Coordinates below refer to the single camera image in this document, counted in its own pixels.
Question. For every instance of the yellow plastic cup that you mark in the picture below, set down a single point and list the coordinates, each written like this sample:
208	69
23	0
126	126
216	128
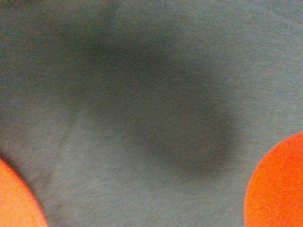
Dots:
18	205

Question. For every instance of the red plastic cup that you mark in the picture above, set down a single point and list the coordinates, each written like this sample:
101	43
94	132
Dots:
274	196

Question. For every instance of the black tablecloth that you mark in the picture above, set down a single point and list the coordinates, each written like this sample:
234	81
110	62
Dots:
147	113

